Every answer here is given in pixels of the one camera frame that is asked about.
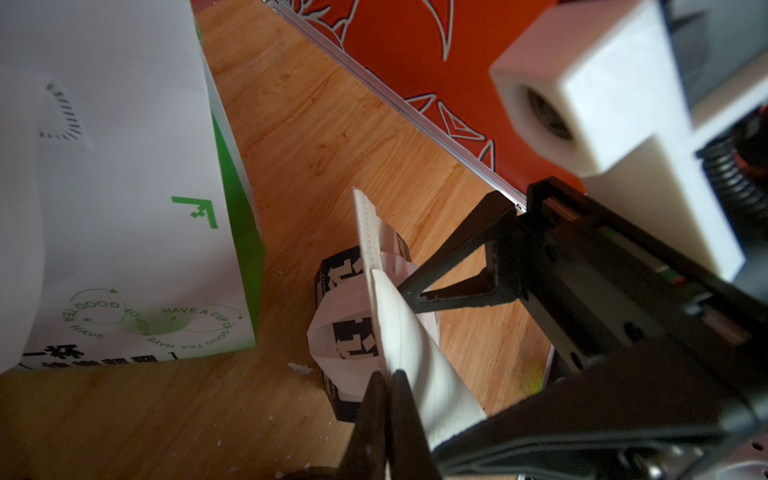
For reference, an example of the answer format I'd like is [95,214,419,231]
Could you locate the white green paper bag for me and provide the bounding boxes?
[1,1,264,371]

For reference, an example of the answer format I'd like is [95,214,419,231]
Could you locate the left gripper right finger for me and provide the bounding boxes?
[389,370,442,479]

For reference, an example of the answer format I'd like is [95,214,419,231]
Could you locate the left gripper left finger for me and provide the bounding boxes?
[338,372,390,480]

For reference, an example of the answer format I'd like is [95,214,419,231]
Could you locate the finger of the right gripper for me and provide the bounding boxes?
[434,341,756,479]
[398,191,522,313]

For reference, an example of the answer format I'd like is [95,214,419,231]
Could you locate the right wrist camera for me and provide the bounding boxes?
[490,1,767,281]

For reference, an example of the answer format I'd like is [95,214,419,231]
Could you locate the pink white receipt paper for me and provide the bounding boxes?
[353,189,486,449]

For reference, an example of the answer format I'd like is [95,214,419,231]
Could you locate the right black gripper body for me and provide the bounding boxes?
[520,178,767,476]

